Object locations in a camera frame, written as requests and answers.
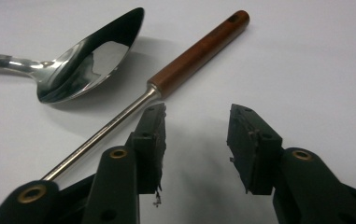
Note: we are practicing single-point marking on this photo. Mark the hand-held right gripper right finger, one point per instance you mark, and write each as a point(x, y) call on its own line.
point(253, 149)

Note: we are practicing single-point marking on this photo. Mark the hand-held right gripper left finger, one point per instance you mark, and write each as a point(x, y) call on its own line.
point(147, 146)

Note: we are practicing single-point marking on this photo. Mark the steel spoon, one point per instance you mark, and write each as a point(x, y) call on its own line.
point(82, 71)

